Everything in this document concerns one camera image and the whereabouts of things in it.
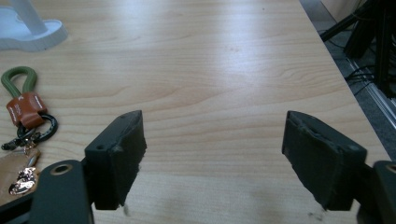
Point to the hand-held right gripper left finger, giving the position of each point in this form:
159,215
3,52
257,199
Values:
115,168

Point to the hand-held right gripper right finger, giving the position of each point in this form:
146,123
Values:
323,161

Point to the black tripod stand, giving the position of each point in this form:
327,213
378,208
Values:
381,37

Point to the white stand with pole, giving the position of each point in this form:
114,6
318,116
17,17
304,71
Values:
40,35

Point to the metal floor rail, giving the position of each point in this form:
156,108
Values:
378,102

